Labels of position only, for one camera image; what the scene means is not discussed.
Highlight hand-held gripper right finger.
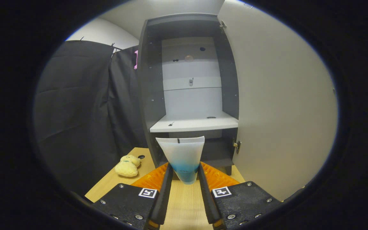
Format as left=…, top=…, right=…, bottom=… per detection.
left=197, top=161, right=282, bottom=230

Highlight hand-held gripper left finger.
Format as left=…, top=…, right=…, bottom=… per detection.
left=91, top=163, right=174, bottom=230

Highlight white blue squeeze tube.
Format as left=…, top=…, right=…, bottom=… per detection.
left=156, top=136, right=205, bottom=185

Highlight light grey cabinet door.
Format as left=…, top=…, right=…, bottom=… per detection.
left=218, top=0, right=338, bottom=202

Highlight yellow plush toy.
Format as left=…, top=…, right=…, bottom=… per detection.
left=115, top=155, right=141, bottom=178

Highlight white cabinet shelf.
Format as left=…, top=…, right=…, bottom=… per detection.
left=149, top=111, right=239, bottom=133

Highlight black backdrop cloth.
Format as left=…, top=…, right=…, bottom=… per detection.
left=34, top=40, right=148, bottom=197

